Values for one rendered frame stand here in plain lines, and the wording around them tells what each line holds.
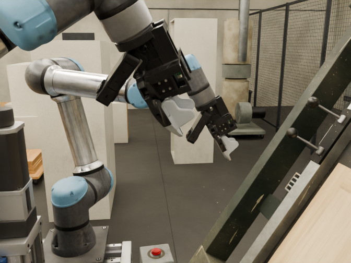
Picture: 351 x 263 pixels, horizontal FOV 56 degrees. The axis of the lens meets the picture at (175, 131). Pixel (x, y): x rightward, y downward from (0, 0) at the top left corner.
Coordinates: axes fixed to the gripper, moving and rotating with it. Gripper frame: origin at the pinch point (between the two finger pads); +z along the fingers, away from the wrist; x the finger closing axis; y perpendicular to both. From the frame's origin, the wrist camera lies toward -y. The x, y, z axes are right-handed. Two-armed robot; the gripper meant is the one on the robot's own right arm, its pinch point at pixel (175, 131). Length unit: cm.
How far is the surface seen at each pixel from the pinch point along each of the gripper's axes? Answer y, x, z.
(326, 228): 22, 11, 54
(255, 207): 0, 40, 72
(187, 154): -111, 324, 249
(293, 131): 23, 37, 38
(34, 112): -286, 337, 102
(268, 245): 3, 16, 64
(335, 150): 32, 32, 47
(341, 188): 29, 19, 50
